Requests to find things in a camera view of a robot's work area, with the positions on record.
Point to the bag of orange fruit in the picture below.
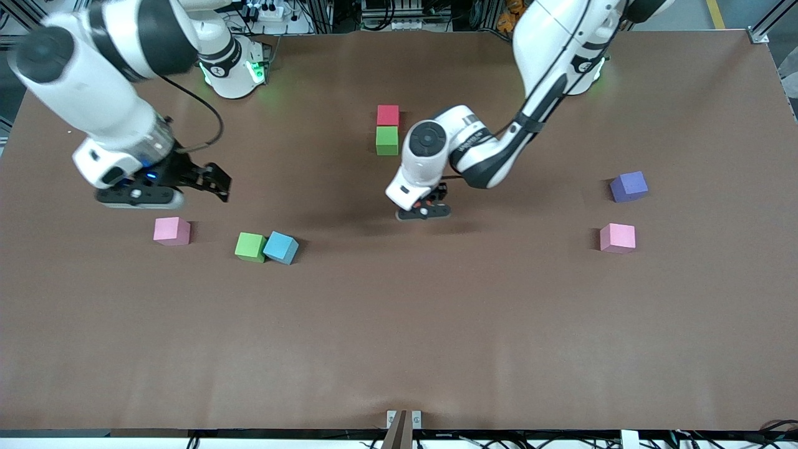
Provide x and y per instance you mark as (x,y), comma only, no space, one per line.
(508,19)

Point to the blue foam cube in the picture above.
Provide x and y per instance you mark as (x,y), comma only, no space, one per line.
(280,247)

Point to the small white box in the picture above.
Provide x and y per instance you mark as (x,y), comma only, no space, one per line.
(629,439)

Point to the red foam cube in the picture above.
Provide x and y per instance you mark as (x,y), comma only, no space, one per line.
(388,115)

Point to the pink foam cube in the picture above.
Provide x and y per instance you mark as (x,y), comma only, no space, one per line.
(170,229)
(617,237)

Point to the metal equipment rack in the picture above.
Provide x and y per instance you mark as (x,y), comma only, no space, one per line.
(374,12)

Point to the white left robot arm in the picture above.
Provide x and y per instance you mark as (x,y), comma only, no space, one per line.
(548,37)

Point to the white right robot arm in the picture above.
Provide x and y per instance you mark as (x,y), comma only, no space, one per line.
(81,93)

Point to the white power strip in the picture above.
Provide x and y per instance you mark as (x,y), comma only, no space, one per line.
(274,11)

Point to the green foam cube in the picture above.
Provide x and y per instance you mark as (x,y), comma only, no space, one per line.
(249,246)
(386,140)

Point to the small metal bracket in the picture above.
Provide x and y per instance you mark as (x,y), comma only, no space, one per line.
(416,419)

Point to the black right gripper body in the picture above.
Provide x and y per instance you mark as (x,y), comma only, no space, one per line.
(181,169)

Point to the purple foam cube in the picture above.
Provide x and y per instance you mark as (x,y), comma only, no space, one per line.
(628,186)

